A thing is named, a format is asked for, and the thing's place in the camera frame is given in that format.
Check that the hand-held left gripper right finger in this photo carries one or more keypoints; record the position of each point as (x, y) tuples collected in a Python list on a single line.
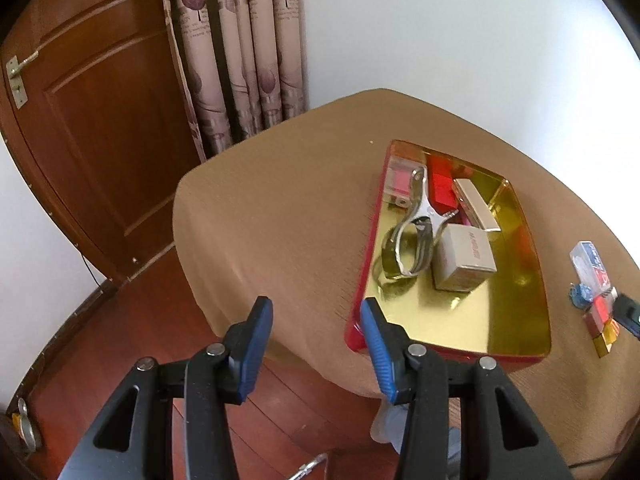
[(382, 355)]

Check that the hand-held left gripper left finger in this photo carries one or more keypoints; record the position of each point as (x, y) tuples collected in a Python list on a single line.
[(250, 355)]

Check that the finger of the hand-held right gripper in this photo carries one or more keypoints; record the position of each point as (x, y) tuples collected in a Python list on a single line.
[(630, 315)]

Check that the small red white box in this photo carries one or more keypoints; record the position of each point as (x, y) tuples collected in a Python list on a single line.
[(602, 310)]

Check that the blue bottle cap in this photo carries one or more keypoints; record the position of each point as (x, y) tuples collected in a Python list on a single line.
[(582, 296)]

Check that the clear plastic box blue red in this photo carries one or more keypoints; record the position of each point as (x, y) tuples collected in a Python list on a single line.
[(592, 262)]

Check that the red tin box gold inside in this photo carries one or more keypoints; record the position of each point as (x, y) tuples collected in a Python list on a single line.
[(475, 320)]

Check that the small beige cardboard box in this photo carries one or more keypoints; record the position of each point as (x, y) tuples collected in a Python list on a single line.
[(465, 255)]

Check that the silver metal clip tool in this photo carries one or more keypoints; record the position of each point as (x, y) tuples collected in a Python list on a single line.
[(425, 215)]

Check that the long gold box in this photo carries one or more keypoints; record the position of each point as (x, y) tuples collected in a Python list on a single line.
[(477, 205)]

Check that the clear pink plastic box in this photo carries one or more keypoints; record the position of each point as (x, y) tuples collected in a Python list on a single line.
[(400, 177)]

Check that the red rectangular block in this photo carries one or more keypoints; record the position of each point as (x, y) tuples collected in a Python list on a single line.
[(442, 185)]

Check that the person's leg blue jeans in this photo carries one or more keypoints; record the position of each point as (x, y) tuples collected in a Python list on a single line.
[(390, 425)]

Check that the brown tablecloth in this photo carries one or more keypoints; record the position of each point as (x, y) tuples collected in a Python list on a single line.
[(280, 220)]

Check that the silver metal object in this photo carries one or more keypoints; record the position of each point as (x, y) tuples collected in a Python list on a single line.
[(27, 427)]

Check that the brown wooden door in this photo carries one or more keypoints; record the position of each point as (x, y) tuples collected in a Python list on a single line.
[(100, 135)]

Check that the beige leaf print curtain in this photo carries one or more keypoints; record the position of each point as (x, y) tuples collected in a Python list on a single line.
[(240, 50)]

